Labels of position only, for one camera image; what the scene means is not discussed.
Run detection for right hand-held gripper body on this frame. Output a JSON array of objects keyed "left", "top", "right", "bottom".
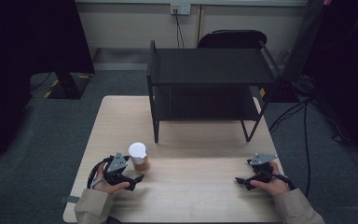
[{"left": 246, "top": 152, "right": 279, "bottom": 185}]

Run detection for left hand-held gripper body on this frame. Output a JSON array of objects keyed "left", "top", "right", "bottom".
[{"left": 103, "top": 151, "right": 137, "bottom": 188}]

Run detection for person's right hand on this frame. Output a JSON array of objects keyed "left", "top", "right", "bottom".
[{"left": 249, "top": 161, "right": 292, "bottom": 197}]

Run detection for person's left hand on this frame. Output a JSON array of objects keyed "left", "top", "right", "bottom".
[{"left": 92, "top": 162, "right": 131, "bottom": 196}]

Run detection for black stand base yellow stripes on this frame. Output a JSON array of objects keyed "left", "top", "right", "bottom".
[{"left": 43, "top": 70, "right": 93, "bottom": 101}]

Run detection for black two-tier shelf rack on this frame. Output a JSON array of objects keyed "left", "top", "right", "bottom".
[{"left": 145, "top": 39, "right": 282, "bottom": 145}]

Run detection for black chair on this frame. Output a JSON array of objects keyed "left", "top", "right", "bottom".
[{"left": 196, "top": 29, "right": 269, "bottom": 49}]

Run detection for dark grey leaning panel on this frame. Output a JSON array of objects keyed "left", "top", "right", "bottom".
[{"left": 281, "top": 0, "right": 332, "bottom": 82}]

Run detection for black curtain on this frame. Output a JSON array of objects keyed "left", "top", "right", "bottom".
[{"left": 0, "top": 0, "right": 96, "bottom": 166}]

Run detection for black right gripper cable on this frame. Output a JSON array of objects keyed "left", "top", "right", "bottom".
[{"left": 272, "top": 173, "right": 296, "bottom": 191}]

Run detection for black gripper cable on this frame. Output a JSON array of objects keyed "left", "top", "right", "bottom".
[
  {"left": 87, "top": 156, "right": 116, "bottom": 189},
  {"left": 272, "top": 173, "right": 296, "bottom": 191}
]

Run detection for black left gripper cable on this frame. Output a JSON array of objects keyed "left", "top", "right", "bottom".
[{"left": 87, "top": 156, "right": 116, "bottom": 189}]

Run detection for black floor cable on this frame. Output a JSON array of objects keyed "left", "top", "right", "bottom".
[{"left": 268, "top": 97, "right": 312, "bottom": 199}]

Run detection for grey strap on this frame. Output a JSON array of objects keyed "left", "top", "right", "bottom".
[{"left": 58, "top": 194, "right": 82, "bottom": 204}]

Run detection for black plugged wall cable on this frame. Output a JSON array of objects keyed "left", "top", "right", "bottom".
[{"left": 172, "top": 8, "right": 186, "bottom": 49}]

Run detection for white wall socket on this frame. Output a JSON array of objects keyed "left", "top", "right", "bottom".
[{"left": 170, "top": 2, "right": 192, "bottom": 16}]

